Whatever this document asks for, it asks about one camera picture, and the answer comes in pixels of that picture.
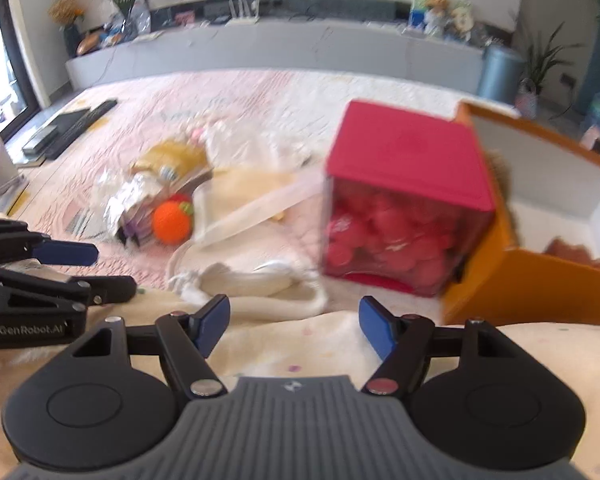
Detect orange storage box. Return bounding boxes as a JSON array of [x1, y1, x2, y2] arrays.
[[440, 101, 600, 329]]

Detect white router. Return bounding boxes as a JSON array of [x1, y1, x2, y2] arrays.
[[227, 0, 260, 25]]

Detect clear plastic bags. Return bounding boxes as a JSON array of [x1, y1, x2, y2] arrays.
[[102, 2, 154, 44]]

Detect beige cloth bag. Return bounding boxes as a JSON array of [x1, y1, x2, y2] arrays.
[[192, 167, 327, 251]]

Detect cream dotted blanket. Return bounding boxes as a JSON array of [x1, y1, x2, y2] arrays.
[[0, 284, 600, 480]]

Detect colourful picture box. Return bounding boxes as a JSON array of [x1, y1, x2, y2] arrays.
[[409, 0, 432, 29]]

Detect grey flat box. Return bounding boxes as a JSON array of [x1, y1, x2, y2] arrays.
[[22, 125, 59, 157]]

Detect red box with clear side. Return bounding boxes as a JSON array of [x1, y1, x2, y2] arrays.
[[319, 100, 497, 299]]

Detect blue-grey trash can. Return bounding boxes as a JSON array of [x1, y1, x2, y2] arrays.
[[477, 43, 526, 104]]

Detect potted plant in patterned pot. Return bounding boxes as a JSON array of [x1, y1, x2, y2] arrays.
[[514, 15, 583, 119]]

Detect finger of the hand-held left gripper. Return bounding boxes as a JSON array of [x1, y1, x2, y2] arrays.
[[0, 267, 139, 317], [0, 215, 100, 267]]

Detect orange plush ball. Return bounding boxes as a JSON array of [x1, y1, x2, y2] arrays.
[[152, 193, 197, 245]]

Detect pink quilted blanket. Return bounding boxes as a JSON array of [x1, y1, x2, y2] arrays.
[[5, 69, 524, 311]]

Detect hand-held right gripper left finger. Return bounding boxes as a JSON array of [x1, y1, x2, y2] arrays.
[[70, 294, 231, 402]]

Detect grey television cabinet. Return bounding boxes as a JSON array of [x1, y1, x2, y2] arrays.
[[65, 0, 486, 97]]

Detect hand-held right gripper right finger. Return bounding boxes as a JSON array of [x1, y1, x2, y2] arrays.
[[358, 296, 525, 398]]

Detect yellow plush toy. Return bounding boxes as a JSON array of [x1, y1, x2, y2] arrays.
[[132, 139, 214, 184]]

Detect white rolled cloth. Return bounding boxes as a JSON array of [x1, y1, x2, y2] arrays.
[[167, 258, 329, 320]]

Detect teddy bear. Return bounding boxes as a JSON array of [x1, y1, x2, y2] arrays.
[[424, 0, 452, 37]]

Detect dried yellow flowers in vase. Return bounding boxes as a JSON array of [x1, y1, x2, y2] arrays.
[[47, 0, 87, 57]]

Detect black flat case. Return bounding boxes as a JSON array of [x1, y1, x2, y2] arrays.
[[44, 99, 118, 160]]

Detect pink and white plush toy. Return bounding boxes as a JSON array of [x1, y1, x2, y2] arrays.
[[187, 119, 232, 162]]

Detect clear plastic snack bag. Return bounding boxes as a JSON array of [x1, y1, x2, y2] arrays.
[[92, 169, 167, 249]]

